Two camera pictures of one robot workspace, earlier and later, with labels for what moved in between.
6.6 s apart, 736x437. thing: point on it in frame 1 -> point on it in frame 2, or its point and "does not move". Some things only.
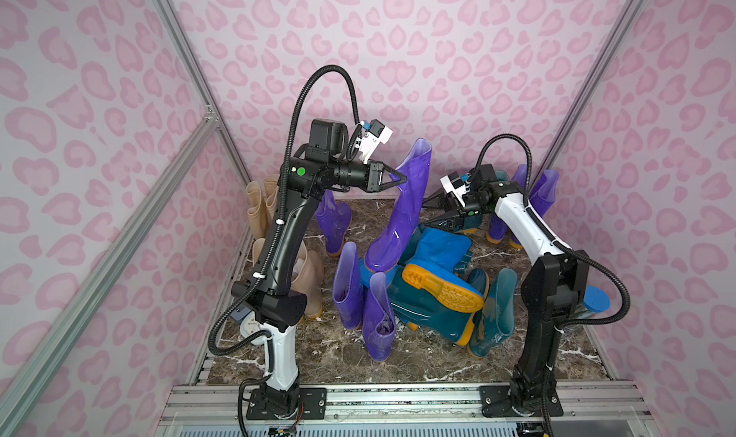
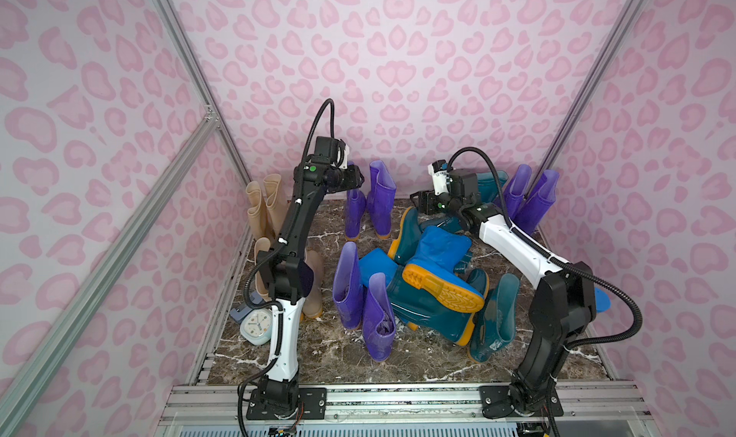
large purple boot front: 334,218 -> 356,204
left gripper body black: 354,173 does not move
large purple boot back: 387,247 -> 380,199
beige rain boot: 257,248 does not move
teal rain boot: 496,318 does not move
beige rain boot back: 270,185 does not move
